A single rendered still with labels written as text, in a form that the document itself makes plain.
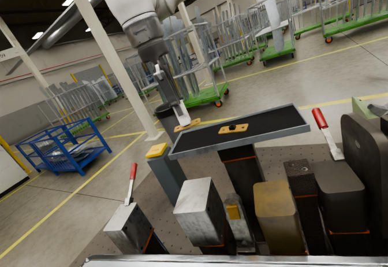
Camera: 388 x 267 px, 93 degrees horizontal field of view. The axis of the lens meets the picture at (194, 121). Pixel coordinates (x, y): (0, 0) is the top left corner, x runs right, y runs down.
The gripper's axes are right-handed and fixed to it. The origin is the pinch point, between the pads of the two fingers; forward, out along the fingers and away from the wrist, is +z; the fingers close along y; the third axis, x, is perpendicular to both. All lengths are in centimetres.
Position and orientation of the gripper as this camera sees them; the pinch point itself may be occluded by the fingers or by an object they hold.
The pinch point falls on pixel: (181, 113)
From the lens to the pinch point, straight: 54.4
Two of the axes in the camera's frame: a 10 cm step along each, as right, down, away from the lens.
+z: 3.8, 8.6, 3.5
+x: 9.3, -3.5, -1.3
